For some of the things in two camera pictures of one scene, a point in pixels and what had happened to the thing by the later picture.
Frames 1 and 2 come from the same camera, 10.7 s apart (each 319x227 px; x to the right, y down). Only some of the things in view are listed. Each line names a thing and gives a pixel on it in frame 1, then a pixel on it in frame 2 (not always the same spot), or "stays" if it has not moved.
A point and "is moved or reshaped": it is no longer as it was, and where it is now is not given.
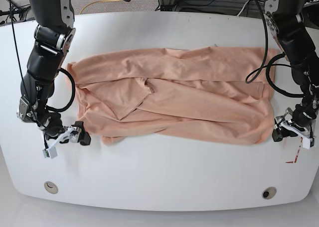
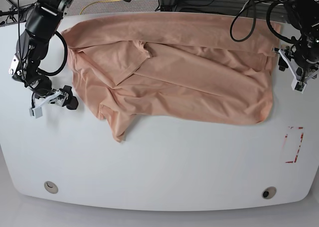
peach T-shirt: (198, 94) is moved or reshaped
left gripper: (74, 133) -> (59, 97)
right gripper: (289, 127) -> (302, 70)
